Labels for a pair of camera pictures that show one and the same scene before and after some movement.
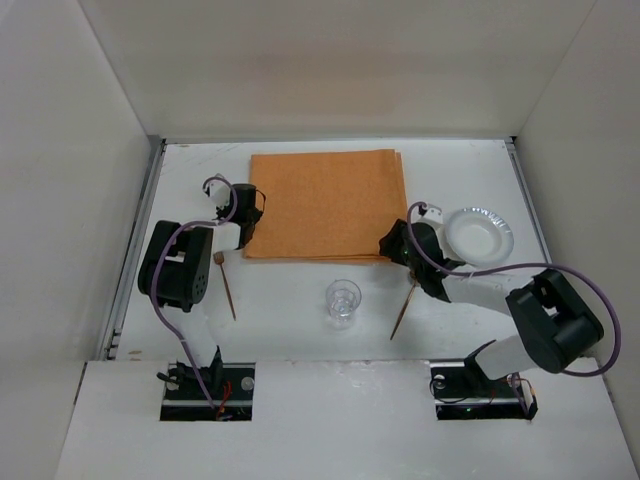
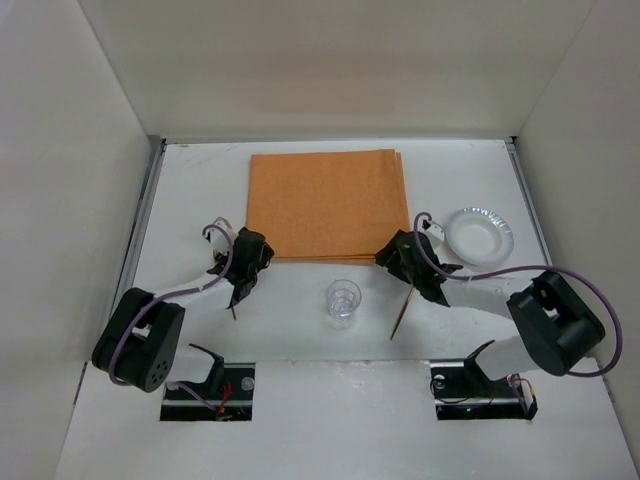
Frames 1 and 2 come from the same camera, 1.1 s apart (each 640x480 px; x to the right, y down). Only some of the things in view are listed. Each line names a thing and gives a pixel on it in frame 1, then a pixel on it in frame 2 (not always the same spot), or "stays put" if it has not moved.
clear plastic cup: (342, 299) stays put
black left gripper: (248, 223) -> (245, 282)
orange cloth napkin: (326, 206) stays put
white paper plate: (479, 237) stays put
